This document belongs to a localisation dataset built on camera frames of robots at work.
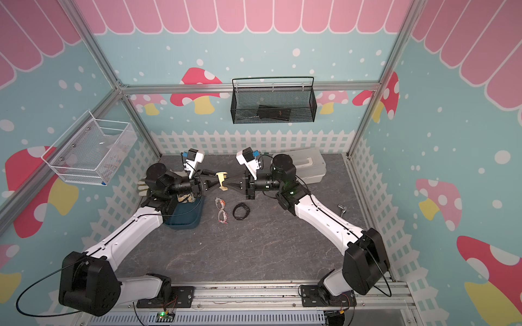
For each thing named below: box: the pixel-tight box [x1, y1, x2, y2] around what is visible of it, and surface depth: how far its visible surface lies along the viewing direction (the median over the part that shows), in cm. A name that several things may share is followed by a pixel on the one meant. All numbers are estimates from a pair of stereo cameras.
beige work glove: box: [137, 180, 149, 197], surface depth 108 cm
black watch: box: [232, 202, 251, 221], surface depth 98 cm
